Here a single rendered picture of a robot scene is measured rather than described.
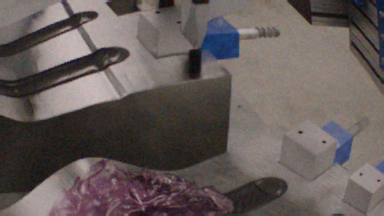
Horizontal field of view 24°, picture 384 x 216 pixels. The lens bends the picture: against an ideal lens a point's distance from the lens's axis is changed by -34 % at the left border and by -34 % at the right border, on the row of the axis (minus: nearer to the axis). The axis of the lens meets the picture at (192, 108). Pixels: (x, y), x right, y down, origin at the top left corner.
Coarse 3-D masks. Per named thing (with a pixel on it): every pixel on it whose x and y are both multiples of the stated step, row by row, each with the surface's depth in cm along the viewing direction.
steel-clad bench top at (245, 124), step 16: (0, 0) 144; (16, 0) 143; (32, 0) 141; (48, 0) 140; (0, 16) 137; (16, 16) 136; (240, 96) 115; (240, 112) 113; (256, 112) 113; (240, 128) 110; (256, 128) 110; (240, 144) 108; (16, 192) 95; (0, 208) 91
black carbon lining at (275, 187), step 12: (252, 180) 92; (264, 180) 93; (276, 180) 92; (228, 192) 91; (240, 192) 91; (252, 192) 92; (264, 192) 92; (276, 192) 91; (240, 204) 90; (252, 204) 90; (264, 204) 89
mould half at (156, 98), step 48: (96, 0) 115; (48, 48) 105; (96, 48) 104; (144, 48) 103; (0, 96) 94; (48, 96) 97; (96, 96) 96; (144, 96) 97; (192, 96) 99; (0, 144) 91; (48, 144) 95; (96, 144) 97; (144, 144) 99; (192, 144) 101; (0, 192) 94
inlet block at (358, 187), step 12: (360, 168) 88; (372, 168) 87; (348, 180) 87; (360, 180) 86; (372, 180) 85; (348, 192) 87; (360, 192) 85; (372, 192) 83; (348, 204) 87; (360, 204) 85; (372, 204) 85
